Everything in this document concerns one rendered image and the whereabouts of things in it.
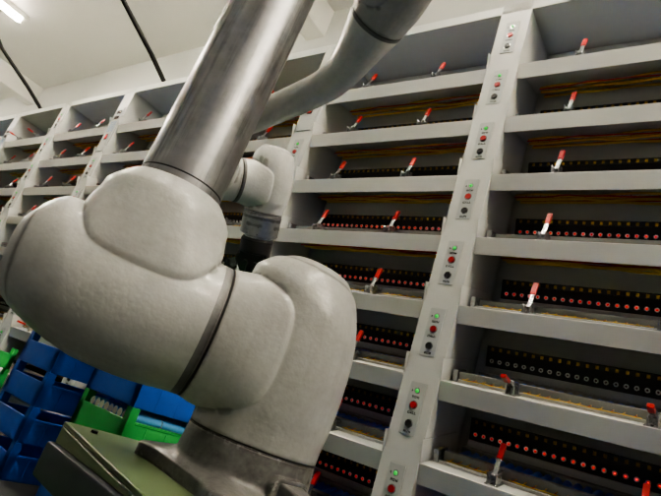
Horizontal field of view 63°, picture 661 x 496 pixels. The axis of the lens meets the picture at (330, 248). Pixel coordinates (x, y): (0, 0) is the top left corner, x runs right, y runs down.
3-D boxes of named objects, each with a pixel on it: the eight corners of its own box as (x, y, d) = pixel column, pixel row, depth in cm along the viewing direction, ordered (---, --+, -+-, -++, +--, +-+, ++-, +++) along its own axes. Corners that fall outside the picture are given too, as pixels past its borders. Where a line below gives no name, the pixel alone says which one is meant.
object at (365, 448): (380, 470, 124) (388, 409, 125) (208, 408, 160) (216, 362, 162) (420, 459, 140) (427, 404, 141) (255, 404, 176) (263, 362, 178)
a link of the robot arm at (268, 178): (275, 214, 131) (224, 203, 125) (290, 151, 130) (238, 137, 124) (292, 219, 122) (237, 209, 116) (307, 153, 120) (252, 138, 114)
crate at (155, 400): (133, 406, 104) (150, 367, 106) (85, 387, 117) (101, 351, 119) (240, 438, 124) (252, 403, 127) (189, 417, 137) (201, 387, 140)
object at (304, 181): (455, 191, 148) (461, 143, 149) (291, 192, 185) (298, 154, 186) (482, 208, 164) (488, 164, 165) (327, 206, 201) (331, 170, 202)
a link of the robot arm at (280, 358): (338, 479, 56) (403, 289, 63) (176, 422, 52) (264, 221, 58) (293, 450, 71) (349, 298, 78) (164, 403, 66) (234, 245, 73)
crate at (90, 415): (115, 449, 101) (133, 406, 104) (68, 423, 114) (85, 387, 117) (227, 473, 122) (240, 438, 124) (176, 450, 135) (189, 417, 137)
